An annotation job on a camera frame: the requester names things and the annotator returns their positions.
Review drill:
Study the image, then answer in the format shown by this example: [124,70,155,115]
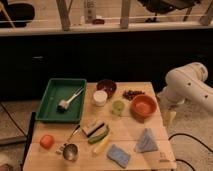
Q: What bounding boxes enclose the black white eraser block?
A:
[82,120,105,137]

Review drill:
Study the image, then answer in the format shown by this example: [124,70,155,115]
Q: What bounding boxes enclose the dish brush with metal handle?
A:
[57,87,83,112]

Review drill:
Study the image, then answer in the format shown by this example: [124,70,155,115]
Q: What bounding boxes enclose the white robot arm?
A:
[157,62,213,127]

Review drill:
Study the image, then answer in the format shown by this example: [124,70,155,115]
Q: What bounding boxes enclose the green plastic cup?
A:
[112,100,125,116]

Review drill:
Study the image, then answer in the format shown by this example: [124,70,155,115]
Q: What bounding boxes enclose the green cucumber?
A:
[88,125,110,144]

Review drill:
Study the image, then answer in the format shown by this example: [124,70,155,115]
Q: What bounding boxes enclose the metal measuring cup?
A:
[63,144,78,162]

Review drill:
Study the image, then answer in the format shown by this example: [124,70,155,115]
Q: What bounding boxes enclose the white round lid container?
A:
[93,90,107,107]

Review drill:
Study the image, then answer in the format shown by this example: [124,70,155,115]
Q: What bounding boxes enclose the dark brown bowl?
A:
[96,79,117,98]

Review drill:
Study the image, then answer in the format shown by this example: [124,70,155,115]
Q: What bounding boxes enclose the orange bowl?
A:
[130,95,157,118]

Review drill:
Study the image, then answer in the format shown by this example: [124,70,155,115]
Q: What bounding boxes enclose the green plastic tray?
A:
[35,78,87,124]

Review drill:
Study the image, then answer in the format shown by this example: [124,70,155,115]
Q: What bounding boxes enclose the metal spoon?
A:
[66,125,80,142]

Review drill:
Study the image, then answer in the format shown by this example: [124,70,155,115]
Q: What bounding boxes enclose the blue sponge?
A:
[107,144,131,168]

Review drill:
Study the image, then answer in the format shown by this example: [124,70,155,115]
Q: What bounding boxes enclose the black cable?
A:
[168,132,213,171]

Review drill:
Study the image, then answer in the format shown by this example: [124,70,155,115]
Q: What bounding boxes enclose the orange fruit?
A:
[40,135,54,149]

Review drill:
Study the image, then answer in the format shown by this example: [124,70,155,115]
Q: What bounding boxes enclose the blue grey towel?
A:
[134,128,158,153]

